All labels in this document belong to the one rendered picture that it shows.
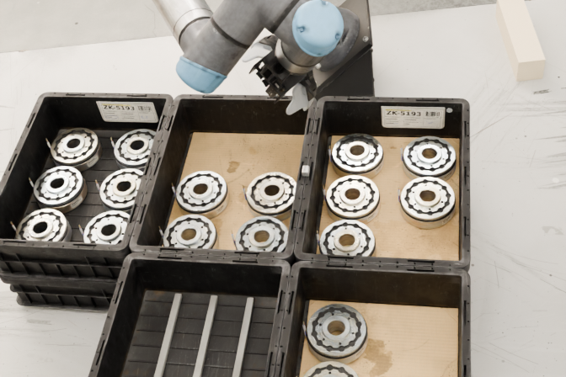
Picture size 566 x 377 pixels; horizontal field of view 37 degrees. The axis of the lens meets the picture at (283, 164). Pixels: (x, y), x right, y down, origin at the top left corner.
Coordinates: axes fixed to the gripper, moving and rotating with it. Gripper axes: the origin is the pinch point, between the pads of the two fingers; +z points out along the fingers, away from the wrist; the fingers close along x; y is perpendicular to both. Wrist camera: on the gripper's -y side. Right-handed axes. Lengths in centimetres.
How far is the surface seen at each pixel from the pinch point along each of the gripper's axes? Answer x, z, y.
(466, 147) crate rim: 32.3, -5.1, -16.9
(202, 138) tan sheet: -2.3, 28.0, 12.8
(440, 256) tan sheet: 44.0, -3.8, 0.3
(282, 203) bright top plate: 18.4, 9.2, 13.2
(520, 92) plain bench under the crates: 36, 26, -51
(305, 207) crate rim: 21.1, -1.6, 13.2
